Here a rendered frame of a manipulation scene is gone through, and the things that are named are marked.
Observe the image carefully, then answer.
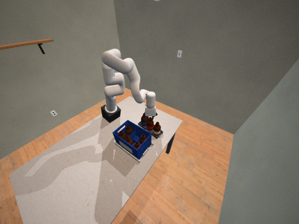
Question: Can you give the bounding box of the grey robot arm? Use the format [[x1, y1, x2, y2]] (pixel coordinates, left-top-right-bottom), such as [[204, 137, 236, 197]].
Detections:
[[101, 49, 156, 113]]

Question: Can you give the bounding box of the brown glass bottle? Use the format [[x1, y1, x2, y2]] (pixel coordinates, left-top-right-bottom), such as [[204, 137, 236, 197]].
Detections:
[[139, 134, 147, 144], [118, 131, 127, 140], [153, 122, 161, 135], [125, 125, 133, 136], [125, 137, 133, 145], [147, 117, 154, 130], [133, 141, 141, 149], [141, 115, 147, 126]]

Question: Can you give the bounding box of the dark blue crate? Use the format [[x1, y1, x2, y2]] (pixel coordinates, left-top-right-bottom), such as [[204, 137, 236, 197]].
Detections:
[[113, 120, 152, 159]]

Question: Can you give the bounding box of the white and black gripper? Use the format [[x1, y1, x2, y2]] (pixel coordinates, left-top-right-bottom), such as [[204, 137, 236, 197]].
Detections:
[[143, 107, 157, 121]]

